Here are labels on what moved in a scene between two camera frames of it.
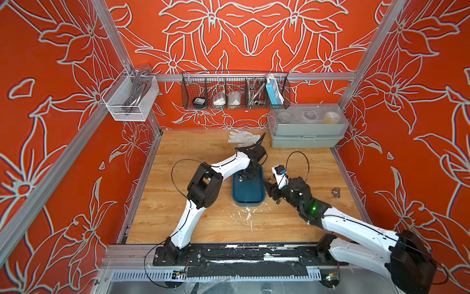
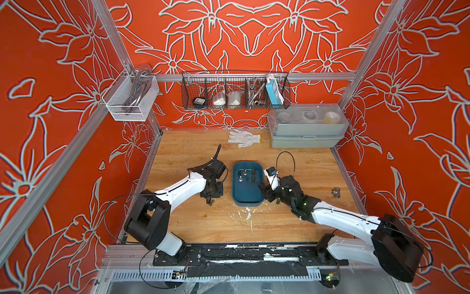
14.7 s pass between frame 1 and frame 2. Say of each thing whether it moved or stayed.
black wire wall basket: stayed
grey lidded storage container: stayed
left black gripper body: moved
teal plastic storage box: stayed
